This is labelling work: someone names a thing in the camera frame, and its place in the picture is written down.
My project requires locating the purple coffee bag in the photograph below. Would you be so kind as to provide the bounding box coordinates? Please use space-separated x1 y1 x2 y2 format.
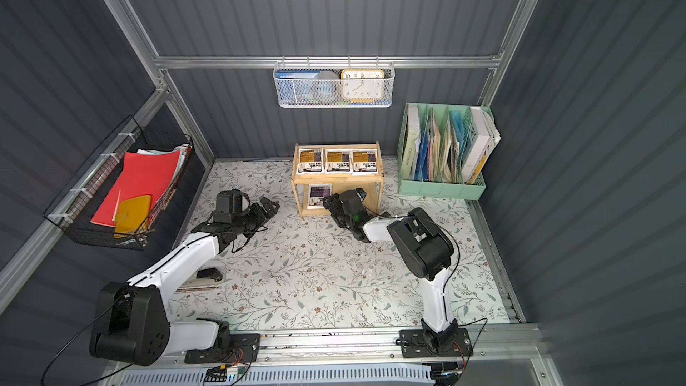
307 184 332 210

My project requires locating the orange coffee bag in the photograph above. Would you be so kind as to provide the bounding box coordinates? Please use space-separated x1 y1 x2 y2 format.
324 149 353 174
351 149 379 176
296 148 324 175

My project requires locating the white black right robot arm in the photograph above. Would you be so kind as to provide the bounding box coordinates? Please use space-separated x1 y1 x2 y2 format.
323 189 459 348

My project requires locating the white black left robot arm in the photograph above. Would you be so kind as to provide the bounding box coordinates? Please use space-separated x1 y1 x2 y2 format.
89 189 280 366

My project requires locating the wooden two-tier shelf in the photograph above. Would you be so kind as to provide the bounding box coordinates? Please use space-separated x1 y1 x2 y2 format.
291 142 385 219

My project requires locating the floral table mat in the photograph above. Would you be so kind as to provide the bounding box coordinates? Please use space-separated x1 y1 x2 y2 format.
167 157 511 331

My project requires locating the black stapler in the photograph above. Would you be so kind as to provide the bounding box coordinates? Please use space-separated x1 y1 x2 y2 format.
179 267 223 291

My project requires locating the red folder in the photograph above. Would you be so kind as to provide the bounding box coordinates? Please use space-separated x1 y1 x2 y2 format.
90 145 186 227

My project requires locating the green file organizer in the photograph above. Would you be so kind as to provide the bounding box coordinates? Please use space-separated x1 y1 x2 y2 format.
398 103 486 200

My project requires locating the yellow notebook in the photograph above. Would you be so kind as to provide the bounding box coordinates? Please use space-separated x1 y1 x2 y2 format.
114 195 152 239

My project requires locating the grey tape roll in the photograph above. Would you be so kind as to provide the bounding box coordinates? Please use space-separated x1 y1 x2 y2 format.
311 71 340 104

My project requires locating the orange square clock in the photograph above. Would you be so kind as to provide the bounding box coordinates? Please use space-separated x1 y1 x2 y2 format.
340 69 385 103

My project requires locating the blue box in basket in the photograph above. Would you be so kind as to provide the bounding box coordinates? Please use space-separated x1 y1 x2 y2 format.
273 70 319 107

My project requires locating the white thick book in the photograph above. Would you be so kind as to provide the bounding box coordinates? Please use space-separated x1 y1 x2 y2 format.
461 107 501 185

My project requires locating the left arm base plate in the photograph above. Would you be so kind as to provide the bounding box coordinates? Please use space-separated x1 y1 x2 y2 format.
184 333 261 365

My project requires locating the white wire hanging basket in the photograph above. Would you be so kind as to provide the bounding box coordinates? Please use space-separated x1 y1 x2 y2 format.
272 61 397 109

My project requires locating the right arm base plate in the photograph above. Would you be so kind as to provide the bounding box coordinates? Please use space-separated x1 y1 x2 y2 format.
395 328 473 358

